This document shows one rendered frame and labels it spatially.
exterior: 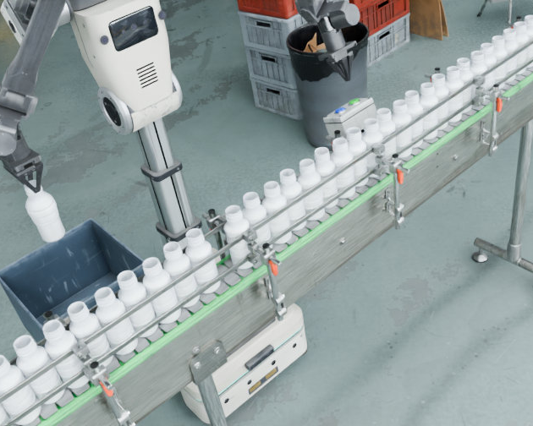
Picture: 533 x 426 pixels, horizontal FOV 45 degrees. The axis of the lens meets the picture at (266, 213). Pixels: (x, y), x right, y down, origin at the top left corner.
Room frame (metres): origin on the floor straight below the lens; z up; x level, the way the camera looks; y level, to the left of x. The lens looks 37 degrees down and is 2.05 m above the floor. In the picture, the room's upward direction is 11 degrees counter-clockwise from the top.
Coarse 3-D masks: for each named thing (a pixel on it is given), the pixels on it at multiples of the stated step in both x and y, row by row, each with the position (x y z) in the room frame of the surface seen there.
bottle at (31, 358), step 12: (24, 336) 0.92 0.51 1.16; (24, 348) 0.88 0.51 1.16; (36, 348) 0.90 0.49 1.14; (24, 360) 0.88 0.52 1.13; (36, 360) 0.88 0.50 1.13; (48, 360) 0.90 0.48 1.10; (24, 372) 0.87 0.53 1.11; (48, 372) 0.89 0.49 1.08; (36, 384) 0.87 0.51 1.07; (48, 384) 0.88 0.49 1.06; (60, 384) 0.90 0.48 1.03; (36, 396) 0.88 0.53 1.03; (60, 396) 0.88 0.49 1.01
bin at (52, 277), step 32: (96, 224) 1.54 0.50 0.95; (32, 256) 1.46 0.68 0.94; (64, 256) 1.51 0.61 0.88; (96, 256) 1.56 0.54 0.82; (128, 256) 1.41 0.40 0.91; (32, 288) 1.44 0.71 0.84; (64, 288) 1.49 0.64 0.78; (96, 288) 1.51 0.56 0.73; (32, 320) 1.22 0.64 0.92; (64, 320) 1.18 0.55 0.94
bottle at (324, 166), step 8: (320, 152) 1.39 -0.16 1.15; (328, 152) 1.37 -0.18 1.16; (320, 160) 1.36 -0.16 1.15; (328, 160) 1.36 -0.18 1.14; (320, 168) 1.35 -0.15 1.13; (328, 168) 1.35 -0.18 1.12; (328, 176) 1.35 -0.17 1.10; (328, 184) 1.34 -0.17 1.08; (336, 184) 1.36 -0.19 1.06; (328, 192) 1.34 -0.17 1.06; (336, 192) 1.36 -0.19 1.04; (336, 200) 1.35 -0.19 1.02; (328, 208) 1.35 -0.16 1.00
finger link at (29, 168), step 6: (12, 168) 1.31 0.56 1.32; (30, 168) 1.31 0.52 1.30; (36, 168) 1.32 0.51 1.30; (42, 168) 1.33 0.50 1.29; (18, 174) 1.29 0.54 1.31; (24, 174) 1.30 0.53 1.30; (36, 174) 1.33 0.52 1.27; (24, 180) 1.30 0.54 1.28; (36, 180) 1.33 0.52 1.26; (30, 186) 1.32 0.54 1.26; (36, 186) 1.33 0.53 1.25; (36, 192) 1.32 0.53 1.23
